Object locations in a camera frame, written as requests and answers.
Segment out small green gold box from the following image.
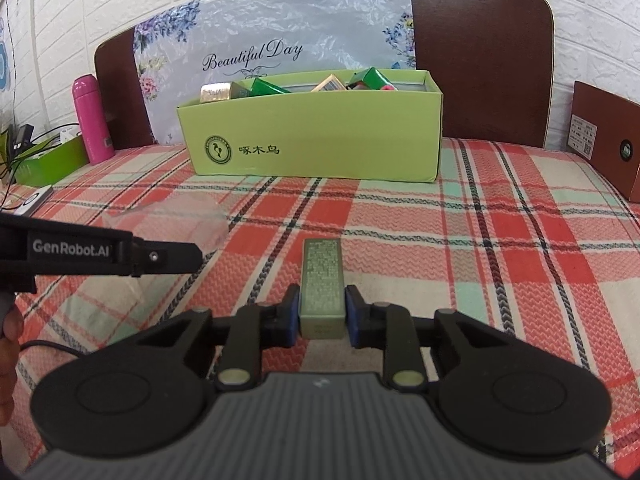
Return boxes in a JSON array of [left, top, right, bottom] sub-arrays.
[[299, 238, 346, 340]]

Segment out person left hand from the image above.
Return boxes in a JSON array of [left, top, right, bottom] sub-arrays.
[[0, 307, 24, 427]]

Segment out small green tray box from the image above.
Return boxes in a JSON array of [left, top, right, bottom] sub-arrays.
[[9, 136, 89, 188]]

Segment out pink thermos bottle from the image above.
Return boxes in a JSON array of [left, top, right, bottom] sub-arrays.
[[72, 74, 115, 165]]

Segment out clear plastic cup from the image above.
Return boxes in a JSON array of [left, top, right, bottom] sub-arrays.
[[98, 192, 229, 255]]

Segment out green cardboard shoe box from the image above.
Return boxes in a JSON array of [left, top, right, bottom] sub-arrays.
[[177, 70, 444, 182]]

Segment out plaid bed sheet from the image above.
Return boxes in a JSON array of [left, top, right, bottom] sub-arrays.
[[17, 139, 639, 476]]

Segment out green carton in box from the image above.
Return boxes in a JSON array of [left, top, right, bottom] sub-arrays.
[[250, 78, 290, 96]]

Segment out tan barcode box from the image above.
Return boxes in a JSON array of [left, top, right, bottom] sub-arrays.
[[312, 74, 347, 92]]

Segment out gold end carton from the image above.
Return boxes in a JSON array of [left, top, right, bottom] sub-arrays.
[[200, 81, 250, 103]]

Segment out floral plastic bedding bag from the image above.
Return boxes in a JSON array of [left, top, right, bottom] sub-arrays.
[[132, 0, 416, 144]]

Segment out brown cardboard box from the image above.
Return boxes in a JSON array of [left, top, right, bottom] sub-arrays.
[[567, 81, 640, 203]]

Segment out dark brown wooden headboard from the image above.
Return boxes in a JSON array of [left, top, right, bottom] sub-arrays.
[[94, 0, 553, 148]]

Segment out black charger cables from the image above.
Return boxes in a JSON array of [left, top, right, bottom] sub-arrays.
[[0, 121, 82, 212]]

